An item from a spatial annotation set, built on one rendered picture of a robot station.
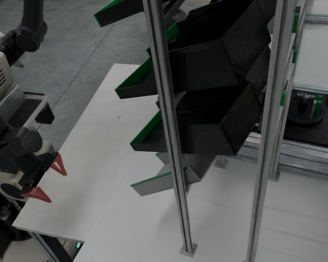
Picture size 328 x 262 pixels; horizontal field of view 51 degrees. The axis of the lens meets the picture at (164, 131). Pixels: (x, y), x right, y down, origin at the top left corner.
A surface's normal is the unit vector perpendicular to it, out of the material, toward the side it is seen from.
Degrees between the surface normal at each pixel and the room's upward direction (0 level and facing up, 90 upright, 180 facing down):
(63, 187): 0
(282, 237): 0
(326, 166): 90
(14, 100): 90
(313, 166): 90
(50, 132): 1
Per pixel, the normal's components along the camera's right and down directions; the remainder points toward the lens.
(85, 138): -0.11, -0.70
